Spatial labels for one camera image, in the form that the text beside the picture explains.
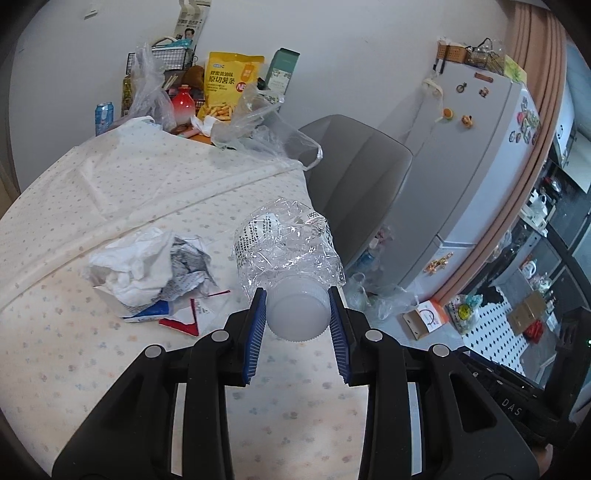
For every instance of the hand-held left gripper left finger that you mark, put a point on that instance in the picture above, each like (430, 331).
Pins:
(256, 332)

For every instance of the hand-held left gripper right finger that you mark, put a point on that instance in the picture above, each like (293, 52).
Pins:
(339, 341)

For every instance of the torn red white packet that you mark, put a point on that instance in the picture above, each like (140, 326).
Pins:
(184, 318)

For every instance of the crushed clear plastic bottle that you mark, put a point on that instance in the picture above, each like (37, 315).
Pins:
(286, 249)

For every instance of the grey printed paper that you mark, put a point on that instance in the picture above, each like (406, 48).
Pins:
(184, 272)

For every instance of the white tissue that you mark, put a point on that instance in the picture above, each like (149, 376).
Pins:
(134, 267)

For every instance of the person's right hand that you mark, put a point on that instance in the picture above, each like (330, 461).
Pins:
(545, 461)

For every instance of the red bag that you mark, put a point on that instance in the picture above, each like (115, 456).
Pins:
(534, 331)

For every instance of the clear plastic bag on floor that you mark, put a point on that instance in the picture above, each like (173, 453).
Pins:
(383, 300)

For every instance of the plain brown cardboard box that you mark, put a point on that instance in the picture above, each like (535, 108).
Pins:
(526, 314)

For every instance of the black white dotted mat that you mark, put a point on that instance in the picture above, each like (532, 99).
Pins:
(498, 341)

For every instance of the cardboard box with white label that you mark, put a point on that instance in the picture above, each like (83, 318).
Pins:
(425, 321)

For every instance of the white teapot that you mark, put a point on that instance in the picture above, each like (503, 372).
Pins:
(531, 270)

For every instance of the yellow smiley bag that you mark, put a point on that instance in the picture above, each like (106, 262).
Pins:
(464, 314)

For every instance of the gold ornament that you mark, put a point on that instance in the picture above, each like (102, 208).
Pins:
(438, 265)

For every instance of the white kettle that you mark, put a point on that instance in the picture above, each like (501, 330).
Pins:
(538, 207)

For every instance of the grey chair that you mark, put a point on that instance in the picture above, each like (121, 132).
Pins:
(351, 170)

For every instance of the wide clear plastic bag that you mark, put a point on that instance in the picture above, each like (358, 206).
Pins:
(258, 134)

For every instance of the white refrigerator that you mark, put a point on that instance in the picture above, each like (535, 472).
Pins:
(461, 184)

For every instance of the floral white tablecloth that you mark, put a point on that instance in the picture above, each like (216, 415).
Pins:
(115, 184)

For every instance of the small white crumpled napkin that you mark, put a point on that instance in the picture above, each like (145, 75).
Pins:
(205, 125)

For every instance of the red white ceramic bottle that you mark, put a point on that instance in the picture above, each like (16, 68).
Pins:
(182, 108)

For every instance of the cluster of fridge magnets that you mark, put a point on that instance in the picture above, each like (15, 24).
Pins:
(526, 122)

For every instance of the yellow snack bag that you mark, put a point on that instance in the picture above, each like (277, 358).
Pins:
(226, 83)

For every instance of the burger fridge magnet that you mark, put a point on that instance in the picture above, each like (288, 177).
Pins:
(448, 114)

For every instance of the tall clear plastic bag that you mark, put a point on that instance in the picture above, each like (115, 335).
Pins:
(147, 101)

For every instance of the brown bag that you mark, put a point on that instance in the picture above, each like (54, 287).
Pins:
(196, 76)

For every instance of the blue drink can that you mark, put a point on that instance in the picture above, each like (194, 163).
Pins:
(104, 117)

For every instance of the green carton box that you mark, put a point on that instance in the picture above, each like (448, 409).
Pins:
(281, 69)

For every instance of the olive patterned jar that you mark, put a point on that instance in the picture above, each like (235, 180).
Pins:
(127, 94)

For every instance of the teal packet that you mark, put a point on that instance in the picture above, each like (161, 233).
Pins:
(180, 43)

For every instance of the brown label magnet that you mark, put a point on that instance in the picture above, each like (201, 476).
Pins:
(484, 76)

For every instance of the yellow green packet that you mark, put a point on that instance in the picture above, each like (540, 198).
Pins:
(515, 69)

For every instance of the wooden storage basket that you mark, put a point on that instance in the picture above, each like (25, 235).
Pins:
(450, 51)

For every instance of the printed carton with face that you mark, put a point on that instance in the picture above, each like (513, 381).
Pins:
(189, 27)

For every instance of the peach curtain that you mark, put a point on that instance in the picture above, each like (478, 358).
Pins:
(531, 46)

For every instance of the white wall hook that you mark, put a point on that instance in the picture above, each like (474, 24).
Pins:
(433, 87)

